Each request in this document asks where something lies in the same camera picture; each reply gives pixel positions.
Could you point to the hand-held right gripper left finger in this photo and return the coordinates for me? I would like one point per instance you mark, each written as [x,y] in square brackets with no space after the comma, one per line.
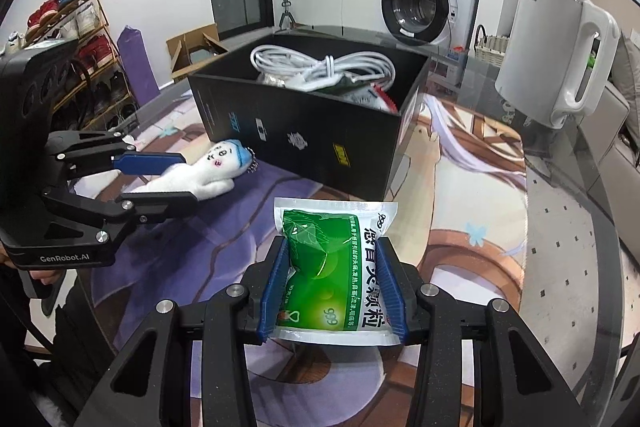
[272,287]

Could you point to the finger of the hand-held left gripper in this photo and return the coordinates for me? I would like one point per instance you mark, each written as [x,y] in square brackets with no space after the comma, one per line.
[145,162]
[150,204]

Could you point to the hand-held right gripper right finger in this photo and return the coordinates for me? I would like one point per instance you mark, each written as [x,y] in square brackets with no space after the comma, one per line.
[392,292]

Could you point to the green medicine sachet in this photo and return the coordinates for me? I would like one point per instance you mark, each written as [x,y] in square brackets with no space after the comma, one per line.
[330,257]

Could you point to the white plush doll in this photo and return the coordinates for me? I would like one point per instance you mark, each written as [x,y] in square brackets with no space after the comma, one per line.
[210,172]

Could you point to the black cardboard box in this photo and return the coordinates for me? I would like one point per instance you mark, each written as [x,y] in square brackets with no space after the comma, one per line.
[300,132]

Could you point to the person's left hand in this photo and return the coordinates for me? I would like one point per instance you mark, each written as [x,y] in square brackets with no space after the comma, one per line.
[47,278]

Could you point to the wooden shoe rack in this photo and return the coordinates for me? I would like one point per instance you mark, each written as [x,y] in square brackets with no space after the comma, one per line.
[90,52]
[100,32]

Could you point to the printed table mat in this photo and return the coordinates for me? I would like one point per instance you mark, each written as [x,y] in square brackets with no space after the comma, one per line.
[450,227]

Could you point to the purple rolled mat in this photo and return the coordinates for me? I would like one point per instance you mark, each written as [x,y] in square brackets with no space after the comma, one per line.
[137,62]

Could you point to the open brown cardboard box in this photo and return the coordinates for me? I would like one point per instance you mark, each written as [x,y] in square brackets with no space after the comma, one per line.
[190,52]

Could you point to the white wicker basket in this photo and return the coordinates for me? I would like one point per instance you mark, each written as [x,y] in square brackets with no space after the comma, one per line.
[492,49]

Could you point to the white electric kettle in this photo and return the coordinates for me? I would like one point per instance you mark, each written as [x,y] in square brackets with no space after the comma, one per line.
[540,47]

